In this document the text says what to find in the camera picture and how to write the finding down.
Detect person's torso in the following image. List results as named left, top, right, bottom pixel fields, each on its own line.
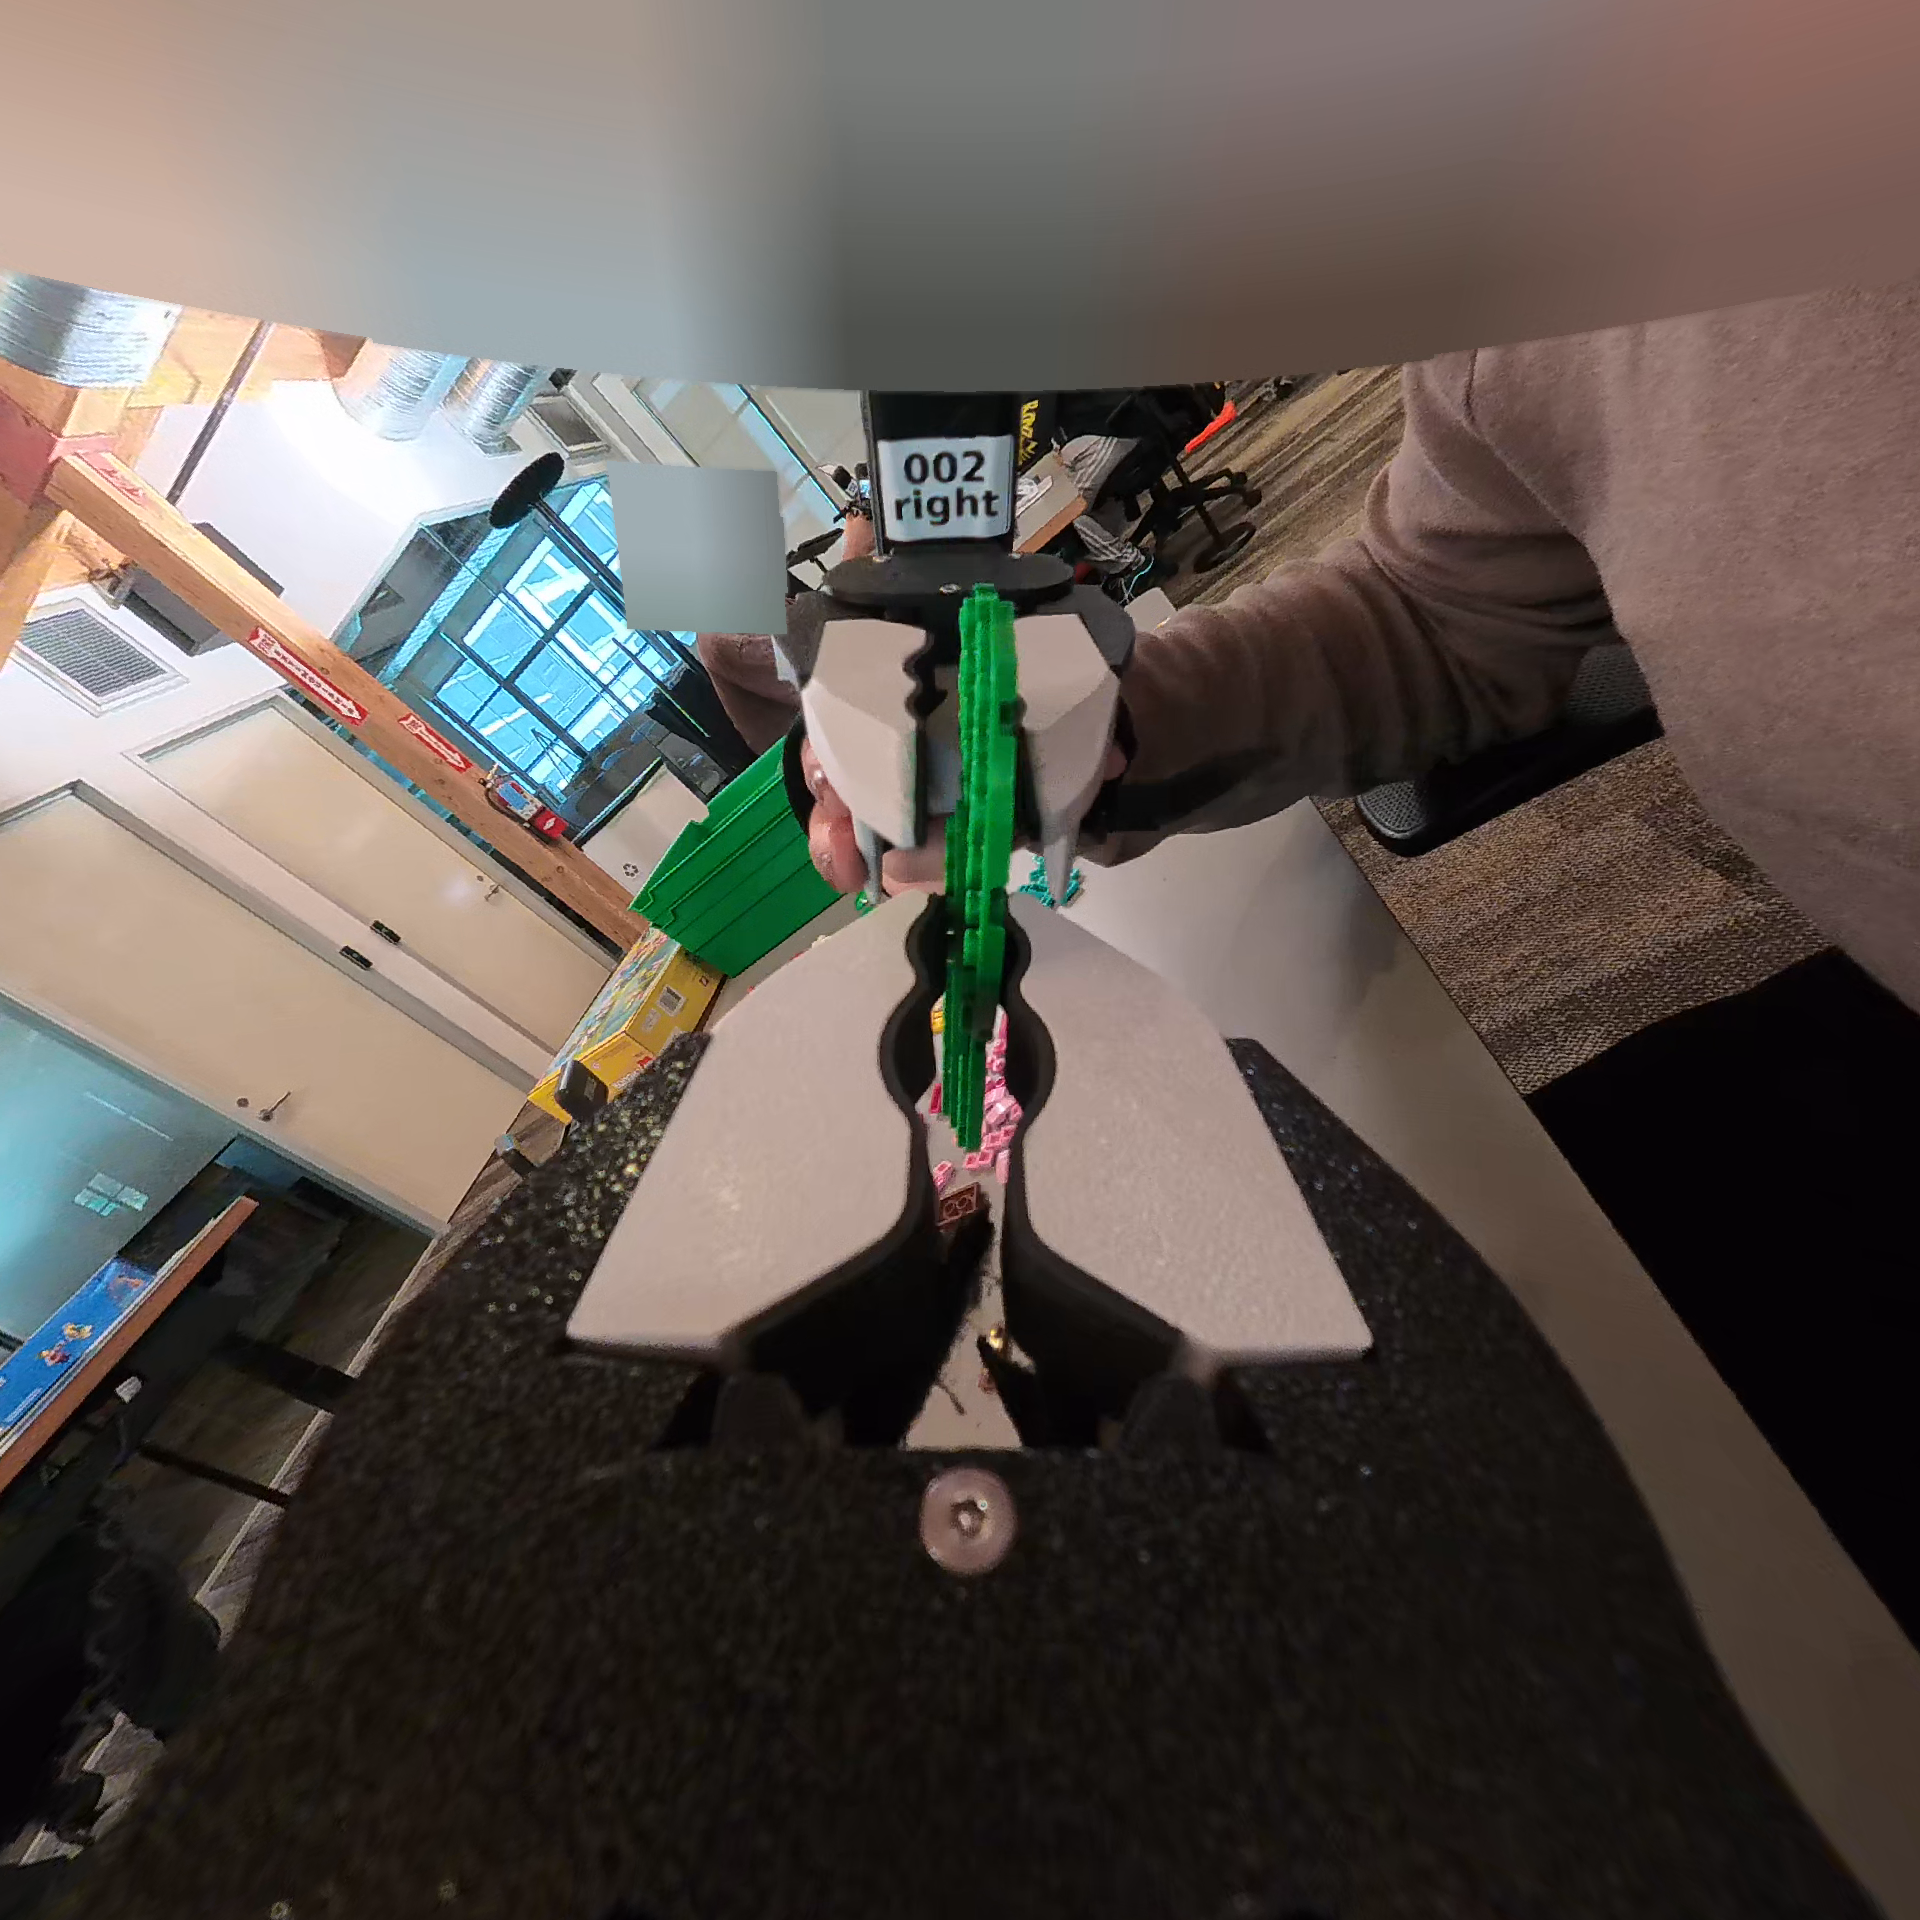
left=1387, top=286, right=1920, bottom=963

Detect large silver air duct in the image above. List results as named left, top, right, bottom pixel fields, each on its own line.
left=0, top=277, right=183, bottom=395

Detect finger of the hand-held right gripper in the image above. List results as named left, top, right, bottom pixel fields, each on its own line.
left=1007, top=613, right=1123, bottom=906
left=797, top=618, right=940, bottom=902

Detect person's right hand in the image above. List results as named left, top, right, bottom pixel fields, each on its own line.
left=802, top=747, right=943, bottom=902

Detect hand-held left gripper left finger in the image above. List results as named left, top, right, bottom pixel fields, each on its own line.
left=565, top=912, right=927, bottom=1368

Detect slim silver air duct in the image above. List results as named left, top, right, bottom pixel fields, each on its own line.
left=450, top=358, right=570, bottom=452
left=333, top=348, right=467, bottom=441

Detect green bin stack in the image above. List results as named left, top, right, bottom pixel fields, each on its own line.
left=627, top=736, right=855, bottom=980

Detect black office chair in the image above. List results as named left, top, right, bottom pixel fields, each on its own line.
left=1354, top=643, right=1666, bottom=860
left=1050, top=386, right=1254, bottom=590

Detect heap of pink bricks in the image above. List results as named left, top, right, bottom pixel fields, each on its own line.
left=931, top=1092, right=1023, bottom=1202

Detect cream double door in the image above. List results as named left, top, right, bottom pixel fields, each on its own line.
left=0, top=691, right=620, bottom=1229

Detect person's right forearm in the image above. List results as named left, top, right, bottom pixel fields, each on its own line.
left=1114, top=346, right=1643, bottom=865

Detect white wall vent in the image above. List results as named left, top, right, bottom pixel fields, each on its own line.
left=12, top=596, right=192, bottom=723

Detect green lego plate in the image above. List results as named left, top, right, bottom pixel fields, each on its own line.
left=931, top=585, right=1029, bottom=1162

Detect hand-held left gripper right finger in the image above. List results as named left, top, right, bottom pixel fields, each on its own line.
left=992, top=912, right=1375, bottom=1368

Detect person's leg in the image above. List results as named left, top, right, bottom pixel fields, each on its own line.
left=1526, top=945, right=1920, bottom=1644

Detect wooden side table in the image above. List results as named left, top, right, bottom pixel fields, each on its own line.
left=0, top=1192, right=260, bottom=1491

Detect yellow lego box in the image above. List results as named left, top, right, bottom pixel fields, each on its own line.
left=528, top=929, right=724, bottom=1125

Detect wooden beam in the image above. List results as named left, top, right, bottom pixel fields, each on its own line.
left=0, top=358, right=647, bottom=952

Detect blue lego box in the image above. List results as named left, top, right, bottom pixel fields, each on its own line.
left=0, top=1258, right=160, bottom=1432

